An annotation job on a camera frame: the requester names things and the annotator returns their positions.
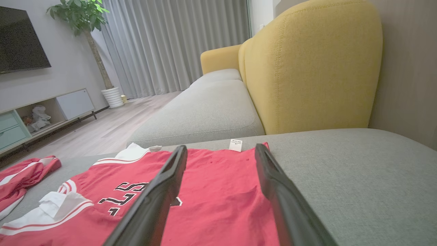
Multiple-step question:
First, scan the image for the grey pleated curtain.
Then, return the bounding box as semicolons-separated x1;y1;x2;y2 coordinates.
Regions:
91;0;252;100

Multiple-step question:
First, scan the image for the low wooden tv cabinet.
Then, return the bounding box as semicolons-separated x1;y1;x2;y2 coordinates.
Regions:
0;88;98;155

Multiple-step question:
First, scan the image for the red basketball jersey white trim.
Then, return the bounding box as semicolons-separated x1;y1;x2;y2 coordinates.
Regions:
0;139;281;246

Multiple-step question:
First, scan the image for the white ribbed plant pot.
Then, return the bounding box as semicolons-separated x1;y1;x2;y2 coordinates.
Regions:
101;86;125;109

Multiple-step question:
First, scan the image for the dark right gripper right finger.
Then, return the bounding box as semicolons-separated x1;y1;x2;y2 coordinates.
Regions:
254;143;339;246

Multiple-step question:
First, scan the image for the grey sofa seat cushion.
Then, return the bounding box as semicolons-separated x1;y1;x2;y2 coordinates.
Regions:
126;79;265;148
189;68;243;91

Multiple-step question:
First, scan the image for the green leafy indoor tree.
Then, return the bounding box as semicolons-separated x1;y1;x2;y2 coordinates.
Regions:
46;0;114;90

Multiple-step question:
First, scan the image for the black flat screen television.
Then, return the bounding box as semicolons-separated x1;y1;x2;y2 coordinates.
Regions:
0;6;52;74

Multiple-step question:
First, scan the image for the yellow sofa backrest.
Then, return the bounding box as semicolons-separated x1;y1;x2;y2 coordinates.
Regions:
238;0;383;135

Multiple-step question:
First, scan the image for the white stuffed toy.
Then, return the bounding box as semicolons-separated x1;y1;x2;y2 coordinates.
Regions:
28;105;52;133

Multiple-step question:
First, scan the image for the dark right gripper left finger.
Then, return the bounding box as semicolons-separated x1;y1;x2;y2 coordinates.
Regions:
102;145;188;246

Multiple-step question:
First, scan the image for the red shorts white side panel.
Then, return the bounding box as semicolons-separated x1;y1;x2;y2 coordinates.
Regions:
0;155;62;221

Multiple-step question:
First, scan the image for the yellow and grey sofa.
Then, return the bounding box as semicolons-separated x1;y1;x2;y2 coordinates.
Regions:
0;128;437;246

